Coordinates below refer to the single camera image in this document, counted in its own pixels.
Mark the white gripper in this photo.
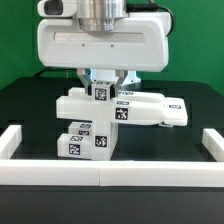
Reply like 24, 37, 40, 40
37, 0, 169, 94

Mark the small tagged cube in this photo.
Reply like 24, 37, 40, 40
91, 81, 112, 102
159, 123, 173, 128

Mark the white chair back frame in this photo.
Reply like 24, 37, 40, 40
56, 88, 188, 126

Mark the white chair seat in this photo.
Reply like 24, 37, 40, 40
92, 121, 118, 161

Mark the black hose cable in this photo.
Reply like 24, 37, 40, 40
32, 66, 81, 79

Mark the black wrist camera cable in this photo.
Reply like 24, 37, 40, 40
126, 1, 176, 38

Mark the white front fence wall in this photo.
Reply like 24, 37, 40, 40
0, 160, 224, 187

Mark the white fence wall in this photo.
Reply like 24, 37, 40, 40
0, 125, 22, 160
202, 128, 224, 162
0, 160, 224, 187

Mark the white left fence wall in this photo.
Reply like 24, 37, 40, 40
0, 125, 22, 160

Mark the white right fence wall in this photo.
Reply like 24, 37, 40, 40
202, 128, 224, 162

